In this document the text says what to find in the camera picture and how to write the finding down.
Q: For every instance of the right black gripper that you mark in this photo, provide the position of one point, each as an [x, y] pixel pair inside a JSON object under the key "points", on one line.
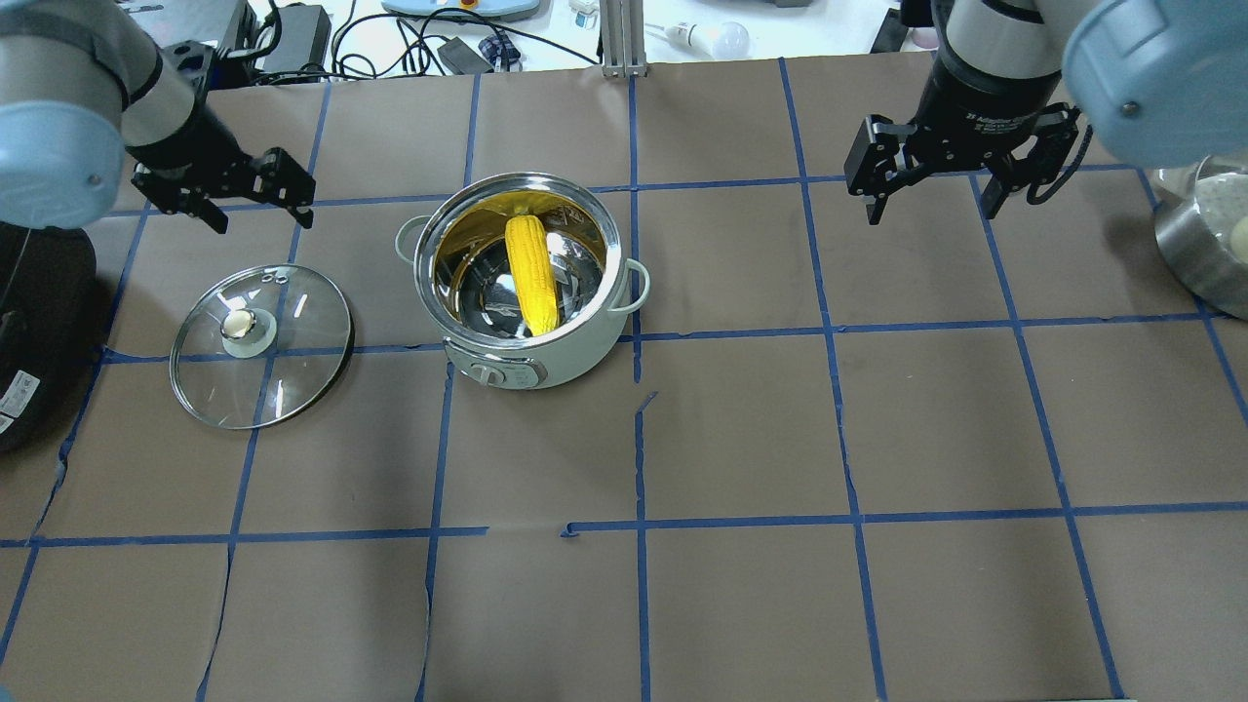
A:
{"points": [[978, 102]]}

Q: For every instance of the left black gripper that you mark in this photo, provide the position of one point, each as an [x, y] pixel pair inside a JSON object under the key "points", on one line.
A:
{"points": [[188, 140]]}

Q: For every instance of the glass pot lid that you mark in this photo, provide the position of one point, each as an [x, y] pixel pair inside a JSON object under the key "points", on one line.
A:
{"points": [[261, 346]]}

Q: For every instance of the yellow corn cob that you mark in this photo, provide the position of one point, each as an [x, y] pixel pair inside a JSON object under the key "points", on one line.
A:
{"points": [[537, 292]]}

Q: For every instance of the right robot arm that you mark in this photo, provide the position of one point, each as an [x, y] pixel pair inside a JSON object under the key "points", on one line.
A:
{"points": [[1159, 83]]}

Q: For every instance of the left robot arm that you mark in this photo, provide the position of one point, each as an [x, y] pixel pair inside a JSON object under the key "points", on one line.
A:
{"points": [[82, 87]]}

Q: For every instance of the white electric cooking pot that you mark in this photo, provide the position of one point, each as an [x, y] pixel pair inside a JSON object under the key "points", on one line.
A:
{"points": [[463, 280]]}

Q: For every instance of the black power brick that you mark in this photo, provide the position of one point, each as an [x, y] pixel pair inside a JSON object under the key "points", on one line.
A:
{"points": [[302, 50]]}

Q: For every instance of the black rice cooker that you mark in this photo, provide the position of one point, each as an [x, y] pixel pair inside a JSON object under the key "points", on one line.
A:
{"points": [[49, 277]]}

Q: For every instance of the steel bowl with food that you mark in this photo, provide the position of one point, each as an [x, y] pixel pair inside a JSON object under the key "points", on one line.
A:
{"points": [[1201, 228]]}

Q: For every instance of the white light bulb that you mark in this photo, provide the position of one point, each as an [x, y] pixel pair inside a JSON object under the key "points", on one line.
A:
{"points": [[727, 40]]}

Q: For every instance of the black power adapter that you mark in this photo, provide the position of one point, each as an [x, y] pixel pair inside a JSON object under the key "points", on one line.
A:
{"points": [[458, 58]]}

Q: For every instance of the aluminium frame post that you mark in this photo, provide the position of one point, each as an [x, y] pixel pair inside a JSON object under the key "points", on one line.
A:
{"points": [[621, 36]]}

